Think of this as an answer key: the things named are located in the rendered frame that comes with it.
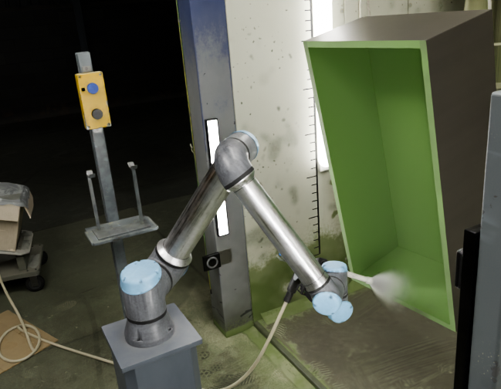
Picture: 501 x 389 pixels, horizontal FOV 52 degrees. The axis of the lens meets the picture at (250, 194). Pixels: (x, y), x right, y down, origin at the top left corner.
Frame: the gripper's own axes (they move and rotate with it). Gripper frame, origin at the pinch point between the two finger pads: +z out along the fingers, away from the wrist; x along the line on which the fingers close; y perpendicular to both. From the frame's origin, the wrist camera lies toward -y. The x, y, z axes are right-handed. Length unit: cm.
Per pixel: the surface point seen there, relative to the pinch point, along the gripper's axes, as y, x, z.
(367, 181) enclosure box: -42, 33, 27
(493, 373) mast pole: -28, -45, -128
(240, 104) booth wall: -52, -26, 71
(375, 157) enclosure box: -54, 33, 28
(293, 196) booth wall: -17, 27, 75
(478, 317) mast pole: -35, -50, -124
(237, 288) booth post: 43, 14, 70
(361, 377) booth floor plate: 46, 60, 2
